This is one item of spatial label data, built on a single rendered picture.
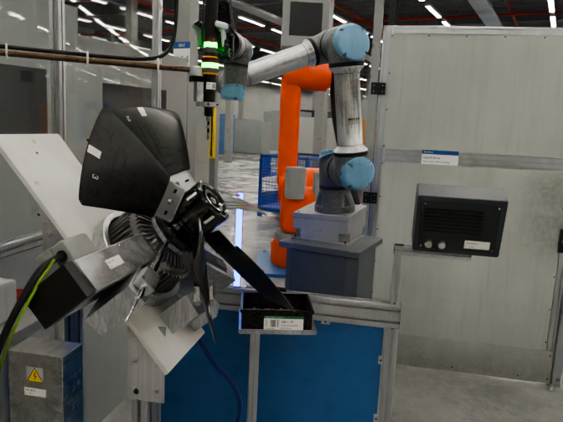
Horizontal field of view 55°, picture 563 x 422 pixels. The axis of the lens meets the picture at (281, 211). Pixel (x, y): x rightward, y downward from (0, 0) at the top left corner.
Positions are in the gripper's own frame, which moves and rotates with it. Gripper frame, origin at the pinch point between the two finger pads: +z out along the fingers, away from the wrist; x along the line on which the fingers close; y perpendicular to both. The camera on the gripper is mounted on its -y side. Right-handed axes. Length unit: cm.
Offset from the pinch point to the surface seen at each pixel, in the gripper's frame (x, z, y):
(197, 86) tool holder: 1.8, 0.4, 15.9
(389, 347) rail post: -53, -37, 95
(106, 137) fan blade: 10.8, 29.7, 29.0
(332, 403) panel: -35, -39, 118
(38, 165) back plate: 37, 15, 37
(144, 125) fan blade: 17.0, -1.4, 26.3
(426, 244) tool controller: -61, -33, 59
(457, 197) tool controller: -69, -32, 43
